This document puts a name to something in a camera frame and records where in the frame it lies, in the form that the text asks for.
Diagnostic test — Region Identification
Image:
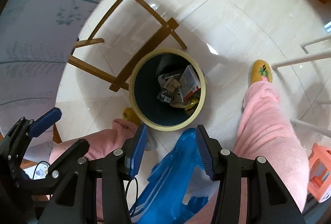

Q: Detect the yellow rimmed waste bin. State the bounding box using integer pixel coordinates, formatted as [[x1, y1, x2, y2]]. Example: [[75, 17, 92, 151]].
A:
[[128, 49, 207, 132]]

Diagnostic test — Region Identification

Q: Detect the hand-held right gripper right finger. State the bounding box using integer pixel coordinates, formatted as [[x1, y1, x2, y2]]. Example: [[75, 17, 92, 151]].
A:
[[196, 124, 306, 224]]

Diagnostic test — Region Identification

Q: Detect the orange plastic stool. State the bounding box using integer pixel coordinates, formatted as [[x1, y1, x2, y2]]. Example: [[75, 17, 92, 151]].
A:
[[309, 143, 331, 202]]

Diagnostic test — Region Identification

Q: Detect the thin cable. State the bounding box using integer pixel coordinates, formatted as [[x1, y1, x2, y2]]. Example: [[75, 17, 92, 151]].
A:
[[126, 177, 139, 217]]

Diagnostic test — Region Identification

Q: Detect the yellow snack packet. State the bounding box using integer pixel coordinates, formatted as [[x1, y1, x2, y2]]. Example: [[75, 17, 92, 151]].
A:
[[171, 96, 199, 111]]

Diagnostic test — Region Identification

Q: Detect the person's right leg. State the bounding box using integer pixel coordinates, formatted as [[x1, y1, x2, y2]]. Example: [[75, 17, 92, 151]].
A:
[[234, 81, 310, 224]]

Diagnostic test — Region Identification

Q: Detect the long white printed box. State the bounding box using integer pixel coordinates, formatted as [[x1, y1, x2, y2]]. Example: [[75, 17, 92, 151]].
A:
[[180, 64, 202, 99]]

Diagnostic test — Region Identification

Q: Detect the person's left leg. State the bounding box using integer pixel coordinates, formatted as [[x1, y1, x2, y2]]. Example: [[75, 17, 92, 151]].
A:
[[49, 118, 156, 224]]

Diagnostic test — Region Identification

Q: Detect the person's leg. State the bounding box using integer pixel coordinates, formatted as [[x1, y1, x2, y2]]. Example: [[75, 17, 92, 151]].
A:
[[49, 118, 156, 224], [234, 81, 310, 224]]

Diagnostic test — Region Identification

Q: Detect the wooden table frame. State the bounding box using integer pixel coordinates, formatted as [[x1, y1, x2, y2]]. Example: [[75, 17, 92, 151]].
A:
[[53, 0, 188, 143]]

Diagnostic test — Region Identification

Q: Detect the yellow knitted slipper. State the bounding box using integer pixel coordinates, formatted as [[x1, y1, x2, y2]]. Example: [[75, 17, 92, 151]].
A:
[[123, 108, 139, 125], [249, 59, 274, 85]]

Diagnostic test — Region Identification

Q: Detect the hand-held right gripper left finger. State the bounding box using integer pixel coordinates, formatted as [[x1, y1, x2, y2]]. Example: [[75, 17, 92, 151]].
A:
[[37, 123, 148, 224]]

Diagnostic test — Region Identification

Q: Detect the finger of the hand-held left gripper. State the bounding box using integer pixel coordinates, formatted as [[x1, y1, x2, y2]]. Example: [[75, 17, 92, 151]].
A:
[[33, 139, 90, 188], [2, 108, 62, 162]]

